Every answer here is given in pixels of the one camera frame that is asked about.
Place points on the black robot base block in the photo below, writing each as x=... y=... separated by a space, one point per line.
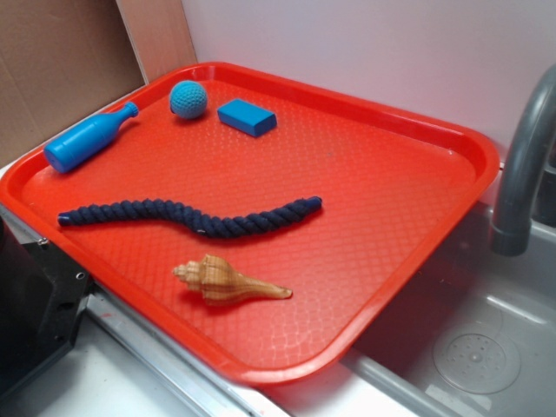
x=43 y=295

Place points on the grey toy sink basin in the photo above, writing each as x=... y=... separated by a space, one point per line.
x=472 y=333

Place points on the blue rectangular block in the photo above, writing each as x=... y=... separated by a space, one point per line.
x=247 y=117

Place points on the red plastic tray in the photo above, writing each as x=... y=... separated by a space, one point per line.
x=393 y=185

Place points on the tan spiral seashell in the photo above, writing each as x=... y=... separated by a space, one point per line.
x=219 y=284

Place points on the blue crocheted ball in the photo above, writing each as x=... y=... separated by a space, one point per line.
x=188 y=100

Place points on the blue plastic toy bottle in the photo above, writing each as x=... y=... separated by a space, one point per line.
x=87 y=138

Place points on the grey toy faucet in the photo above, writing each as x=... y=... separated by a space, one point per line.
x=527 y=187

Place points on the brown cardboard panel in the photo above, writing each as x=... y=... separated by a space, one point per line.
x=64 y=60

